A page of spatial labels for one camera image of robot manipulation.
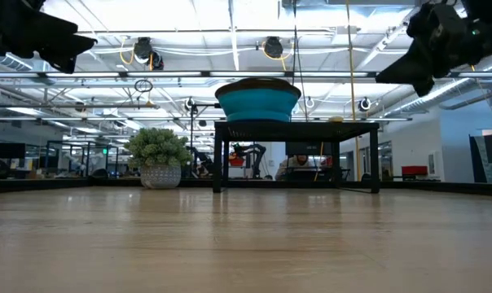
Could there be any background black frame cell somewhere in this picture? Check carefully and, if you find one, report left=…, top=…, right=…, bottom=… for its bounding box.
left=45, top=139, right=121, bottom=179

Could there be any green succulent in white pot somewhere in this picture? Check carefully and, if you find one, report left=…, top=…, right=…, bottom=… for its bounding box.
left=123, top=126, right=195, bottom=190

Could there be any person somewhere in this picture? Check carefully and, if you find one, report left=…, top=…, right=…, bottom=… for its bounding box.
left=274, top=154, right=317, bottom=181

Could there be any blue collapsible bowl grey rim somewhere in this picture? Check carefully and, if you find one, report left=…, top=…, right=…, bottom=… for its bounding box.
left=214, top=76, right=303, bottom=123

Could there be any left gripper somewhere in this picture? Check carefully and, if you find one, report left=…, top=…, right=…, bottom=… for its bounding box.
left=0, top=0, right=99, bottom=75

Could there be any black background table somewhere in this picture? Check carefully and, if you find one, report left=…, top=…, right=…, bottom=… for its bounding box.
left=281, top=164, right=351, bottom=181

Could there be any black aluminium table frame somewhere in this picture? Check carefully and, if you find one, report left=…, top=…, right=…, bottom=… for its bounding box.
left=0, top=175, right=492, bottom=197

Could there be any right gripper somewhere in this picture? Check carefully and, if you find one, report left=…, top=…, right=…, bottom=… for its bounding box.
left=375, top=2, right=492, bottom=98

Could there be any black perforated metal rack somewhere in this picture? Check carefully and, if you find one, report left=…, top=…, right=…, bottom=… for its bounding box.
left=212, top=120, right=381, bottom=195

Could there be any red plastic crate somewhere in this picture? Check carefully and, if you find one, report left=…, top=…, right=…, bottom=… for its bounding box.
left=400, top=164, right=429, bottom=177

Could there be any dark panel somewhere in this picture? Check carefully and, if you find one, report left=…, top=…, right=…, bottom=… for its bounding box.
left=0, top=142, right=27, bottom=160

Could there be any black hanging cable with loop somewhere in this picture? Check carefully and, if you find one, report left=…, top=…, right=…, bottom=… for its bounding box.
left=292, top=0, right=310, bottom=123

